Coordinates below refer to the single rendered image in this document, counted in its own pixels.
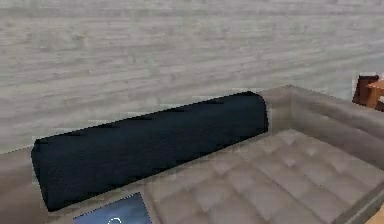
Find dark navy bolster cushion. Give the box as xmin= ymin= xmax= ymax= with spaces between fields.
xmin=30 ymin=90 xmax=270 ymax=213

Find grey tufted sofa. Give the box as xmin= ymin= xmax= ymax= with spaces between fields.
xmin=0 ymin=84 xmax=384 ymax=224

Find brown wooden side table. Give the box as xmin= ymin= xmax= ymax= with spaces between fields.
xmin=352 ymin=74 xmax=384 ymax=112

